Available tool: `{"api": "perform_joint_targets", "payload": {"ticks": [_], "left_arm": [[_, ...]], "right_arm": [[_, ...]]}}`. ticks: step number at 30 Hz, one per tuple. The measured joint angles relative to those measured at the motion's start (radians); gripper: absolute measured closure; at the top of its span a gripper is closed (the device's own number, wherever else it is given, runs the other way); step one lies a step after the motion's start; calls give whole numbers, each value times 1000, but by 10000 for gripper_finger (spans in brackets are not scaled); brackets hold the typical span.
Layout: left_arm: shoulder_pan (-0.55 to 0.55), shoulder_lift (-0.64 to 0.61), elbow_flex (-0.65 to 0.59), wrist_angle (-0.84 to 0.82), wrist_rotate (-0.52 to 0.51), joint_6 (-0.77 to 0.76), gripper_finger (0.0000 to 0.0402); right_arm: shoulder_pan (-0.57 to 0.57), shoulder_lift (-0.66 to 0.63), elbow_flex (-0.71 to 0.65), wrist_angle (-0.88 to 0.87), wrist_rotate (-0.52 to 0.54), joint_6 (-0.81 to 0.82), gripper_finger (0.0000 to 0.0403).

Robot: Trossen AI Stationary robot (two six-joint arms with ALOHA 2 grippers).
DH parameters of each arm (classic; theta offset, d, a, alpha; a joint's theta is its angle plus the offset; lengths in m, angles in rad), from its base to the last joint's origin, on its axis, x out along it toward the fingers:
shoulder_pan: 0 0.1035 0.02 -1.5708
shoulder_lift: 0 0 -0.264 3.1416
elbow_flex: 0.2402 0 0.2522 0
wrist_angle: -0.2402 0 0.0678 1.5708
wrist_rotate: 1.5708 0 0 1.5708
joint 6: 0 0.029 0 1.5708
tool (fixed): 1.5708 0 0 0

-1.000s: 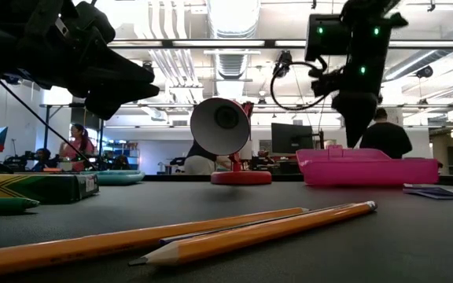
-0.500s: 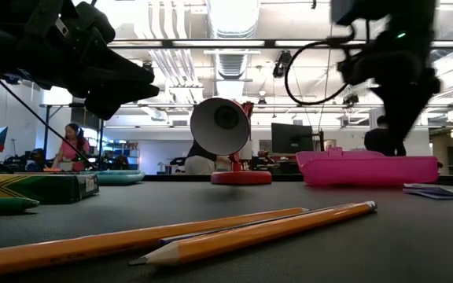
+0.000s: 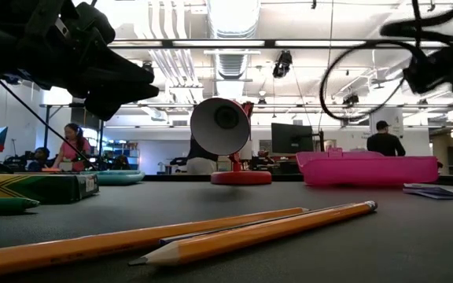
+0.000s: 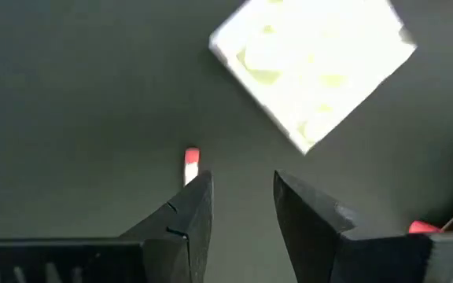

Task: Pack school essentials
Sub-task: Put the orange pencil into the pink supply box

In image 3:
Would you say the person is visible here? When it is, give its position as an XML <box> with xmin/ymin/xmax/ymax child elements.
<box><xmin>52</xmin><ymin>122</ymin><xmax>93</xmax><ymax>173</ymax></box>
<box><xmin>186</xmin><ymin>135</ymin><xmax>220</xmax><ymax>176</ymax></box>
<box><xmin>27</xmin><ymin>146</ymin><xmax>51</xmax><ymax>173</ymax></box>
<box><xmin>366</xmin><ymin>119</ymin><xmax>407</xmax><ymax>157</ymax></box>

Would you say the silver ceiling duct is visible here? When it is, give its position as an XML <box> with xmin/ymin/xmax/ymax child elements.
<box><xmin>205</xmin><ymin>0</ymin><xmax>262</xmax><ymax>81</ymax></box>

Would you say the black computer monitor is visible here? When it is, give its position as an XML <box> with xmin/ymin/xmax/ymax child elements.
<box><xmin>270</xmin><ymin>122</ymin><xmax>315</xmax><ymax>155</ymax></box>

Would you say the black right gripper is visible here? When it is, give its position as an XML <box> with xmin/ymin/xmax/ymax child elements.
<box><xmin>402</xmin><ymin>39</ymin><xmax>453</xmax><ymax>112</ymax></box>

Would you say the pink plastic pencil case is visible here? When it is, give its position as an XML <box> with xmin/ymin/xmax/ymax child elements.
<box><xmin>295</xmin><ymin>147</ymin><xmax>440</xmax><ymax>187</ymax></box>

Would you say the black overhead camera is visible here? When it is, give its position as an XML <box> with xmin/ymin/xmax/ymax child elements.
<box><xmin>271</xmin><ymin>50</ymin><xmax>293</xmax><ymax>79</ymax></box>

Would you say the yellow green crayon box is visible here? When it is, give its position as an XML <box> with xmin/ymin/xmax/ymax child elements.
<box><xmin>0</xmin><ymin>173</ymin><xmax>101</xmax><ymax>205</ymax></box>

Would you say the yellow wooden pencil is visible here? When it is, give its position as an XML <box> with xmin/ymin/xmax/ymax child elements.
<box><xmin>127</xmin><ymin>200</ymin><xmax>379</xmax><ymax>267</ymax></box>
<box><xmin>0</xmin><ymin>207</ymin><xmax>310</xmax><ymax>280</ymax></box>

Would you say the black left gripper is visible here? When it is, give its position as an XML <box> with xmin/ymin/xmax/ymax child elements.
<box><xmin>0</xmin><ymin>0</ymin><xmax>160</xmax><ymax>121</ymax></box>

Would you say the blue calculator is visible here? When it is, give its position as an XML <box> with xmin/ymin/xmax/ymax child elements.
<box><xmin>77</xmin><ymin>169</ymin><xmax>146</xmax><ymax>187</ymax></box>

